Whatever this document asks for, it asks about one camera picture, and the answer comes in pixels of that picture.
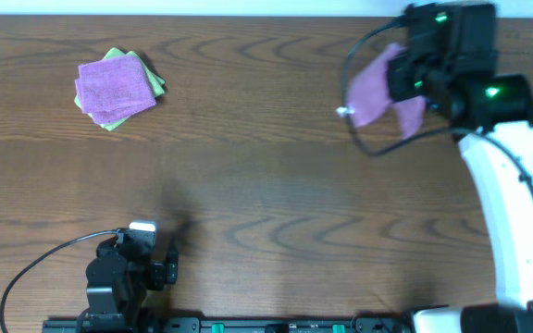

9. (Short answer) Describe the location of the purple microfibre cloth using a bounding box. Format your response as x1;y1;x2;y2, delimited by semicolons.
346;43;426;139

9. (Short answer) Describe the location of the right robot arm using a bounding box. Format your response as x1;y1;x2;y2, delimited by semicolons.
387;1;533;332

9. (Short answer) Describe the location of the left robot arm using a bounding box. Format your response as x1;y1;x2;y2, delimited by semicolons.
74;237;180;333

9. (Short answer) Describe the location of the folded purple cloth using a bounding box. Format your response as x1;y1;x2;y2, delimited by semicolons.
74;55;157;126

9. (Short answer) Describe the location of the folded green cloth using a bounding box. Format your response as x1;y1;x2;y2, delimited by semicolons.
73;46;167;132

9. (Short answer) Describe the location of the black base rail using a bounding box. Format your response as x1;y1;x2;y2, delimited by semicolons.
42;315;415;333

